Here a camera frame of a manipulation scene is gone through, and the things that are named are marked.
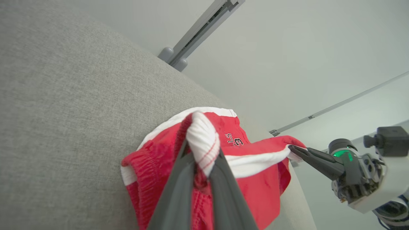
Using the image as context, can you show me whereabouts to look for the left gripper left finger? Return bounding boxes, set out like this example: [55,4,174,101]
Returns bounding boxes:
[147,141,196,230]

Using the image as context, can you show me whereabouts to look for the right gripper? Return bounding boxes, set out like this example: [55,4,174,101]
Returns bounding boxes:
[289,138,409,214]

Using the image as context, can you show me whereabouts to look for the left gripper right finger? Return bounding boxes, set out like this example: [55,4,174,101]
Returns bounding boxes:
[209,149,259,230]

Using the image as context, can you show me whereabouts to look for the red shorts with white stripe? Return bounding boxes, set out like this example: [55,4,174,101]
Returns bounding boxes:
[121,107,307,230]

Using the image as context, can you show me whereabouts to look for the grey fabric sofa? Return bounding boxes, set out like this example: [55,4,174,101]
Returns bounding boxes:
[0,0,317,230]

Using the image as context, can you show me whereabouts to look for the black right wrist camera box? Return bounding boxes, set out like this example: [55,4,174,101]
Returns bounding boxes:
[363,126,409,157]

